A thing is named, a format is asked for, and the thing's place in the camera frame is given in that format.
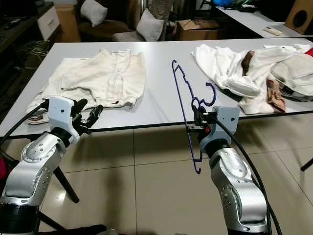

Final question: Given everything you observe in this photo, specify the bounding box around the grey patterned fabric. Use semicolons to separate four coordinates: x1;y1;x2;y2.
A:
149;0;174;23

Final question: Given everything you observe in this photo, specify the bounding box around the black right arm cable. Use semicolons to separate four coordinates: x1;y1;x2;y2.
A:
215;117;284;235

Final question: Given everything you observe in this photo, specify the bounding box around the grey cushion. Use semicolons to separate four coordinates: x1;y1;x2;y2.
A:
136;9;164;42
80;0;109;27

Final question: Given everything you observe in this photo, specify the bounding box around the beige brown patterned cloth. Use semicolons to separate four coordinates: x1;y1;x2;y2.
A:
266;77;287;114

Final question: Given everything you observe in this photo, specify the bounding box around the wooden speaker box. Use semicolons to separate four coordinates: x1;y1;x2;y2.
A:
285;0;313;35

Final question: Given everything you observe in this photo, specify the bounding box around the white hooded sweater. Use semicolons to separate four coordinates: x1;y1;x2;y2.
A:
194;43;306;116

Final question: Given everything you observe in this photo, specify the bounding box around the brown armchair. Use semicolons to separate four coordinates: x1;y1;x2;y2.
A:
76;0;157;44

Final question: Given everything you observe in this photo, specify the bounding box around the cream folded garment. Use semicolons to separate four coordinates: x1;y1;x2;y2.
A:
270;51;313;102

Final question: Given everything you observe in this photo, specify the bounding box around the small brown cloth piece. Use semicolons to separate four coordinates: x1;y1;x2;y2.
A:
245;50;261;75

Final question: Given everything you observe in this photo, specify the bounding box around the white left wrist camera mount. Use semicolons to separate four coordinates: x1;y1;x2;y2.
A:
48;96;82;133

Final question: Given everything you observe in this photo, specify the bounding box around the black media stand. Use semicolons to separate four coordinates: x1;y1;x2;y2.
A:
0;4;62;49

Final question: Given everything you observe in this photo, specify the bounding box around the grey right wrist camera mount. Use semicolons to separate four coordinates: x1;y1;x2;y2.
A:
214;106;241;142

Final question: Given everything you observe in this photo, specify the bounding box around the beige remote control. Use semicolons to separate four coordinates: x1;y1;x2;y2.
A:
263;27;284;36

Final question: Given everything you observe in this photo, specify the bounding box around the purple clothes hanger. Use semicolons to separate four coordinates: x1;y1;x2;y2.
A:
171;60;217;174

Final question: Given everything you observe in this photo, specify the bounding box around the open cardboard box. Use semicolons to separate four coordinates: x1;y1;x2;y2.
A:
178;19;221;41

